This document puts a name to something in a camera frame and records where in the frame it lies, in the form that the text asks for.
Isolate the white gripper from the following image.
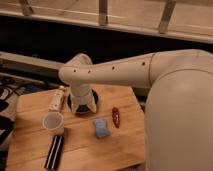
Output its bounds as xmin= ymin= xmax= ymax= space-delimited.
xmin=71 ymin=84 xmax=97 ymax=114

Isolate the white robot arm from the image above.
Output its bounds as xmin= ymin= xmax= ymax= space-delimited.
xmin=59 ymin=49 xmax=213 ymax=171

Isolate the black ceramic bowl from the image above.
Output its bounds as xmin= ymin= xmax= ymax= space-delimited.
xmin=67 ymin=91 xmax=99 ymax=115

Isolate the white bottle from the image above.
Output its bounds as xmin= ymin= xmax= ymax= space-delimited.
xmin=49 ymin=86 xmax=65 ymax=112

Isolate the red chili pepper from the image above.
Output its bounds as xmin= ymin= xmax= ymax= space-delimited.
xmin=112 ymin=107 xmax=120 ymax=128

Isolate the translucent plastic cup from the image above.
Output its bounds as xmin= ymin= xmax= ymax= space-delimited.
xmin=42 ymin=112 xmax=64 ymax=135

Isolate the wooden board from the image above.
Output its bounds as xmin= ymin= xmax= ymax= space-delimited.
xmin=6 ymin=85 xmax=145 ymax=171

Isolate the metal rail frame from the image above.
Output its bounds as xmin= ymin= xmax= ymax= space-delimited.
xmin=0 ymin=0 xmax=213 ymax=44

